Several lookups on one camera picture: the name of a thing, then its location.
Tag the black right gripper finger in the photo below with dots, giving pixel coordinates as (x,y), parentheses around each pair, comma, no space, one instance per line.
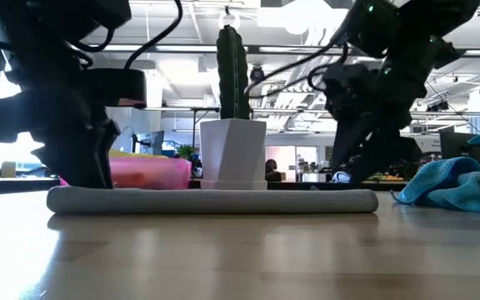
(346,141)
(371,154)

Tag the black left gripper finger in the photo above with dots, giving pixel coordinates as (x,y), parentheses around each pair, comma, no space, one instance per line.
(81,166)
(114,133)

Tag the yellow microfiber towel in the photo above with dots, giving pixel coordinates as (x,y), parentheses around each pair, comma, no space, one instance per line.
(136,154)

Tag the pink plastic bin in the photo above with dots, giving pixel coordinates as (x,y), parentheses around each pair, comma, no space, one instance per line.
(152,173)

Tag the light blue microfiber towel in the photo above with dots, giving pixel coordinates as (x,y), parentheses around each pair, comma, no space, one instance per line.
(452,187)

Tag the grey microfiber towel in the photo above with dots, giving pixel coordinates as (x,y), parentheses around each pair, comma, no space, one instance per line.
(206,201)

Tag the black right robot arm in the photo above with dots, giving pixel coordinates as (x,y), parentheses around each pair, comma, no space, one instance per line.
(411,25)

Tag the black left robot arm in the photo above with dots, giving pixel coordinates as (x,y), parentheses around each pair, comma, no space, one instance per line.
(40,50)

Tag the computer monitor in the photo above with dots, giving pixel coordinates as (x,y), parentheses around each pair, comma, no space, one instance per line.
(152,141)

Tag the green potted plant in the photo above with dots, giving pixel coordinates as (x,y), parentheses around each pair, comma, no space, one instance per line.
(186,152)

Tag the person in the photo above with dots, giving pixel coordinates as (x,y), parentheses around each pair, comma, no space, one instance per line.
(271,168)

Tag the black monitor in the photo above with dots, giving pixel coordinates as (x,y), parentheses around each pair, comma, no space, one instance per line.
(458,148)

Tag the white hexagonal plant pot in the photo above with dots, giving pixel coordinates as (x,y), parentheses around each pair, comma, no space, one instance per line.
(233,154)

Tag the green cactus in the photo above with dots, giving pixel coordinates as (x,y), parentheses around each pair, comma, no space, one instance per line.
(232,75)

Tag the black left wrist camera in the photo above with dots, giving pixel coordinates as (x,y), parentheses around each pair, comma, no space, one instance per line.
(119,87)

